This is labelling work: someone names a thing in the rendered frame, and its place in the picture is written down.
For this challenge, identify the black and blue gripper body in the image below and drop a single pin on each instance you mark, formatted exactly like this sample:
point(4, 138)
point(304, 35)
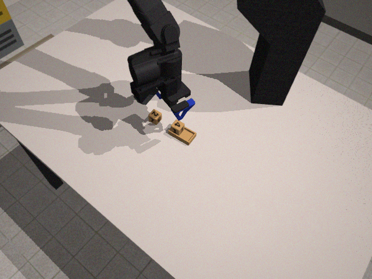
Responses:
point(182, 91)

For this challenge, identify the brown wooden tray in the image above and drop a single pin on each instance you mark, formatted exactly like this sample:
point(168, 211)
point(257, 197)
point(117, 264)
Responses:
point(187, 136)

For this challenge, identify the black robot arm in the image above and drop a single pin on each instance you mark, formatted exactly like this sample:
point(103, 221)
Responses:
point(163, 58)

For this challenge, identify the brown cube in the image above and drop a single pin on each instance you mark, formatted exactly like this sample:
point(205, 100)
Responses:
point(177, 127)
point(155, 117)

